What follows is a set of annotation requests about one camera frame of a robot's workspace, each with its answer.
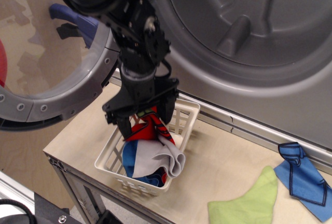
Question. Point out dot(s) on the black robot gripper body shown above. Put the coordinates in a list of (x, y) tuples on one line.
[(139, 92)]

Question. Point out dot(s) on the aluminium table frame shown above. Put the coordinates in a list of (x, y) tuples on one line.
[(87, 195)]

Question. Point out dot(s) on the round washing machine door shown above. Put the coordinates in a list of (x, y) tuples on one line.
[(49, 80)]

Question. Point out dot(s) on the blue clamp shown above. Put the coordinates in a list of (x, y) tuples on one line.
[(77, 25)]

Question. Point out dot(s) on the white plastic laundry basket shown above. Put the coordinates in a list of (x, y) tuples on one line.
[(180, 127)]

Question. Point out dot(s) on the grey washing machine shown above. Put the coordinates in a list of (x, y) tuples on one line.
[(259, 68)]

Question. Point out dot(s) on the green felt cloth on table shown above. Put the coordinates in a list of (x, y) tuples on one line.
[(255, 206)]

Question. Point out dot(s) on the blue felt cloth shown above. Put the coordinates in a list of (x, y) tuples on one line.
[(138, 164)]

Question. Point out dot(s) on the blue stitched cloth on table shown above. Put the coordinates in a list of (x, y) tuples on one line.
[(304, 182)]

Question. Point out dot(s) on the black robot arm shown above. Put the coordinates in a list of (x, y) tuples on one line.
[(143, 47)]

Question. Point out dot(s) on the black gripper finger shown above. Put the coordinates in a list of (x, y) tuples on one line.
[(124, 125), (165, 109)]

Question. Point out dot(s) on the black metal base plate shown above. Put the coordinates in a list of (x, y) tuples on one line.
[(44, 212)]

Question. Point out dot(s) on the grey felt cloth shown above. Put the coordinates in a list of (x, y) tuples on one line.
[(168, 156)]

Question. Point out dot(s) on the red object at left edge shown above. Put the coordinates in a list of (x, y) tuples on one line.
[(3, 65)]

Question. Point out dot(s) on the red patterned cloth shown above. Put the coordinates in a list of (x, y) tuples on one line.
[(149, 129)]

